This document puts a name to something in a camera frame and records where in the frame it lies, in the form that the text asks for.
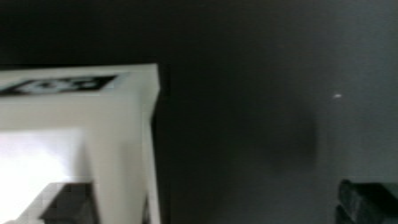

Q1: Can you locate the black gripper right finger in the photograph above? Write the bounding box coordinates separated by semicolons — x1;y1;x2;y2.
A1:
333;180;398;224

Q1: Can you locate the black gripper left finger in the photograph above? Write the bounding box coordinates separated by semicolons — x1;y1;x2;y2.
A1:
15;182;97;224

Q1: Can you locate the white drawer box front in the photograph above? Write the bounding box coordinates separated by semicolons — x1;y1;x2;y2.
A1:
0;64;163;224

